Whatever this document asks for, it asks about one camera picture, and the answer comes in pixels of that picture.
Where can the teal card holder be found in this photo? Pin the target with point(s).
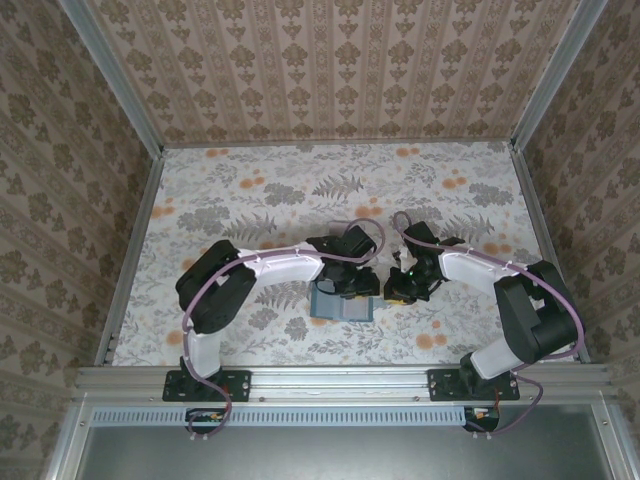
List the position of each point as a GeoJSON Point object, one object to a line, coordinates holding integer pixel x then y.
{"type": "Point", "coordinates": [325, 307]}

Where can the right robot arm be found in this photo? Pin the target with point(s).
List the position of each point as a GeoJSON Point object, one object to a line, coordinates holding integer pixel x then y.
{"type": "Point", "coordinates": [470, 270]}

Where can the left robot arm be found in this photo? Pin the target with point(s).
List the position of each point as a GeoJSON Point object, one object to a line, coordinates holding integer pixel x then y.
{"type": "Point", "coordinates": [280, 267]}

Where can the floral table covering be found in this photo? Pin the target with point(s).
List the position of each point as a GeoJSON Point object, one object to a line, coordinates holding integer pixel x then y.
{"type": "Point", "coordinates": [250, 200]}

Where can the black connector board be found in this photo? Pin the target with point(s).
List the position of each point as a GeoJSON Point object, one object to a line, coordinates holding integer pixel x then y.
{"type": "Point", "coordinates": [482, 419]}
{"type": "Point", "coordinates": [205, 420]}

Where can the grey steel sheet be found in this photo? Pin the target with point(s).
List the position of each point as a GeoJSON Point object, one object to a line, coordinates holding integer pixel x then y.
{"type": "Point", "coordinates": [350, 452]}

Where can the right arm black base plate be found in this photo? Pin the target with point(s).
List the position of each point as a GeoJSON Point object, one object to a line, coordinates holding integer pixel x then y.
{"type": "Point", "coordinates": [445, 385]}

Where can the wide aluminium frame rail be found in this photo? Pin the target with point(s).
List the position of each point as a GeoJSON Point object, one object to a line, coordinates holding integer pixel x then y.
{"type": "Point", "coordinates": [340, 382]}

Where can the aluminium side rail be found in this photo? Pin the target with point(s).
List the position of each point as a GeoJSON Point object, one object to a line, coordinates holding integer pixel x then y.
{"type": "Point", "coordinates": [132, 250]}
{"type": "Point", "coordinates": [545, 250]}

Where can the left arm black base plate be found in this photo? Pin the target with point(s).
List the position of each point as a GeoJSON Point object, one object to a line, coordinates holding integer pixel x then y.
{"type": "Point", "coordinates": [235, 385]}

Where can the aluminium frame post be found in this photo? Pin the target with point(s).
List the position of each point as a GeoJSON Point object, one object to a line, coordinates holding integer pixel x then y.
{"type": "Point", "coordinates": [110, 70]}
{"type": "Point", "coordinates": [565, 70]}

